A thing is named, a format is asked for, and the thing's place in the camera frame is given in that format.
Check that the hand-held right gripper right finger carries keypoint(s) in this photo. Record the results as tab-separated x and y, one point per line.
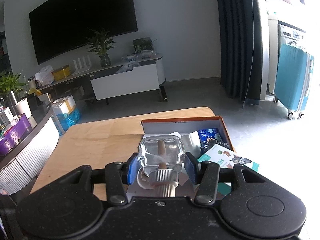
191	170

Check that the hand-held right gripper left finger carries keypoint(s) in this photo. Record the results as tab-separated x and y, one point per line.
132	167

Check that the glass bottle with white cap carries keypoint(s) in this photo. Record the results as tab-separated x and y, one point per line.
162	155

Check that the teal adhesive bandage box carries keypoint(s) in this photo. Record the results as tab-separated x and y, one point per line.
225	158

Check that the blue plastic floss box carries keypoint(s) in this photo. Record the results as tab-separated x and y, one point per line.
207	133

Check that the orange cardboard box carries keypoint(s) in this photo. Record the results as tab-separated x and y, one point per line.
175	127

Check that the black roll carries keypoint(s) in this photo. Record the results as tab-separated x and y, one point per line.
164	96

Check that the blue wrapped bottle pack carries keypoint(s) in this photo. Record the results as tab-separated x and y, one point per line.
68	120

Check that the white low cabinet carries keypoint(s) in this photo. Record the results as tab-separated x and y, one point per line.
125	82

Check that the white and yellow carton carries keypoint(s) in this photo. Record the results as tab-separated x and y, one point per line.
63	105

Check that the grey plastic bag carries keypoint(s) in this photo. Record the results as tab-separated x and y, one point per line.
127	67

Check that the long low media cabinet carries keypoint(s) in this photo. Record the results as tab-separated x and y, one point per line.
100	71

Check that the curved white ribbed counter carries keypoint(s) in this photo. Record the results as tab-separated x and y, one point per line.
30	155

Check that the potted plant in dark vase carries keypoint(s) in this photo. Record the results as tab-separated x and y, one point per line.
105	60

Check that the white router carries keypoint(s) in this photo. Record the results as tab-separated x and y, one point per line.
82	66

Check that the clear plastic boxes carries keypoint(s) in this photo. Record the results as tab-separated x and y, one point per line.
145	54

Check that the yellow box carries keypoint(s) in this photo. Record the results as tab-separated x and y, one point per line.
62	73

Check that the purple box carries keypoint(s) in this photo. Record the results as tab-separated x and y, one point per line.
15	135

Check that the green picture box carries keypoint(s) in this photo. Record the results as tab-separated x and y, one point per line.
142	44

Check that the white paper cup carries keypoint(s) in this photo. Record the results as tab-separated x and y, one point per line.
23	108

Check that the white plastic bag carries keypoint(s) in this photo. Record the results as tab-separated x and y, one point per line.
44	76

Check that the blue suitcase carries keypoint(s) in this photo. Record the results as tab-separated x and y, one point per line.
292	80

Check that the dark curtain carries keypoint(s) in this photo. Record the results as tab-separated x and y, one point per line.
237	42

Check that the white printed box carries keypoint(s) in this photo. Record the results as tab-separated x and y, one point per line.
6	117

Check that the steel bottle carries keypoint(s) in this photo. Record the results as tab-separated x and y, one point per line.
12	102

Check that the leafy green plant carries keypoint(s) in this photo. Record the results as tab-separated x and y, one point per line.
10	82

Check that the white washing machine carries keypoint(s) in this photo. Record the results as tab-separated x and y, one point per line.
291	33

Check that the black wall television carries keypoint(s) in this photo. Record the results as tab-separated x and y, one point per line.
82	17

